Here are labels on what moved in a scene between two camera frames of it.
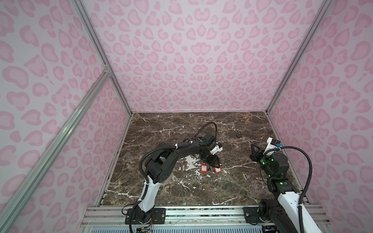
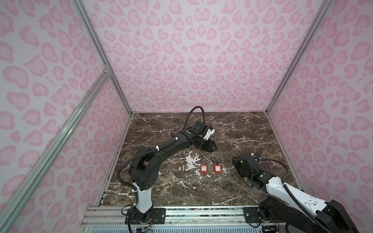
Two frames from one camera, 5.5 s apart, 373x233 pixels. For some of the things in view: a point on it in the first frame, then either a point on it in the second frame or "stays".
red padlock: x=217 y=170 stays
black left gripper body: x=211 y=159 → x=206 y=145
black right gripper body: x=258 y=157 → x=238 y=165
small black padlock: x=240 y=134 stays
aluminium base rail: x=111 y=219 stays
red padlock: x=204 y=168 stays
